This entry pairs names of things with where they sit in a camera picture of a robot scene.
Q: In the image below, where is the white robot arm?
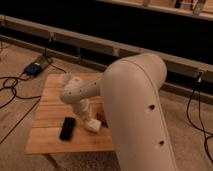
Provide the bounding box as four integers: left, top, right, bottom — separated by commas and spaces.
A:
60, 53, 178, 171

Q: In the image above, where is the white sponge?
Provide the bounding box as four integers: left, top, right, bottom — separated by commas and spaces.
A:
85, 119, 101, 133

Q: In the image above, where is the red brown small tool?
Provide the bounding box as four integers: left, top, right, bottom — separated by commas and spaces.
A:
96, 113, 108, 128

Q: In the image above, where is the black cable right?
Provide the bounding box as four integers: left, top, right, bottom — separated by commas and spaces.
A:
186, 73, 213, 164

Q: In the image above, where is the wooden table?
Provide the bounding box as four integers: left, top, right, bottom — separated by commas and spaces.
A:
25, 74, 114, 154

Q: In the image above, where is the black floor cable left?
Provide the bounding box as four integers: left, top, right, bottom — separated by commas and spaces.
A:
0, 73, 43, 145

